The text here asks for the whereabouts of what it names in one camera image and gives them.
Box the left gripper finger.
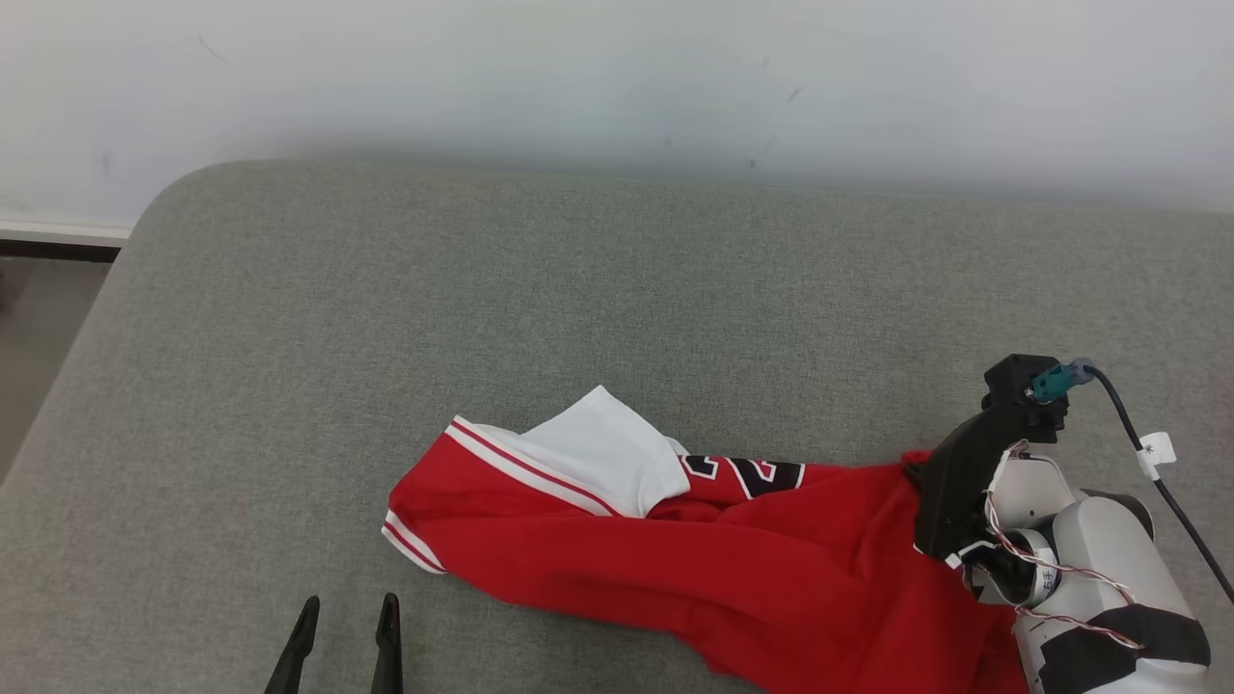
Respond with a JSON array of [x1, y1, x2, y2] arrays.
[[371, 593, 404, 694], [265, 596, 321, 694]]

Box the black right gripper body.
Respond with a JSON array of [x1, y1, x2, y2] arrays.
[[906, 405, 1015, 568]]

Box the red white twisted wires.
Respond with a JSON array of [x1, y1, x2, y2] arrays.
[[979, 439, 1148, 652]]

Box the dark wall baseboard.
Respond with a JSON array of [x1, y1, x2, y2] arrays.
[[0, 220, 133, 264]]

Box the right camera cable teal plug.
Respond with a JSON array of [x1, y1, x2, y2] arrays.
[[1030, 357, 1234, 606]]

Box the white cable label tag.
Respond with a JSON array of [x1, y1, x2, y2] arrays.
[[1134, 432, 1179, 482]]

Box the red jersey with white sleeves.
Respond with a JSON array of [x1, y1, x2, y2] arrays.
[[381, 386, 1033, 694]]

